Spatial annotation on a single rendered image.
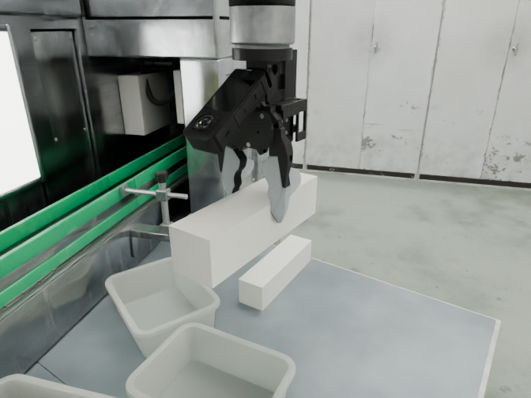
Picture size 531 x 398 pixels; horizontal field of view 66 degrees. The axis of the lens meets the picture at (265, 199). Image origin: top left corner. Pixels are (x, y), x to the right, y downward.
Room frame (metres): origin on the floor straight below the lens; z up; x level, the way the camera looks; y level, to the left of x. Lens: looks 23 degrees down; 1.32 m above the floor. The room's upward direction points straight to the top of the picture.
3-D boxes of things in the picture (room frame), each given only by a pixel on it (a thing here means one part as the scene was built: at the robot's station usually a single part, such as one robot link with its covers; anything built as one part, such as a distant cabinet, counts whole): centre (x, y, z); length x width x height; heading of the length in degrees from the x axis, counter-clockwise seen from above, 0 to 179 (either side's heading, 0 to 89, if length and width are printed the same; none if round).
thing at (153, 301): (0.69, 0.21, 0.78); 0.22 x 0.17 x 0.09; 35
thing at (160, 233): (0.88, 0.26, 0.90); 0.17 x 0.05 x 0.22; 75
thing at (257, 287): (0.83, -0.03, 0.78); 0.24 x 0.06 x 0.06; 149
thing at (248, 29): (0.51, 0.01, 1.31); 0.08 x 0.08 x 0.05
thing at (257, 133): (0.51, 0.00, 1.23); 0.09 x 0.08 x 0.12; 146
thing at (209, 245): (0.49, 0.02, 1.08); 0.24 x 0.06 x 0.06; 146
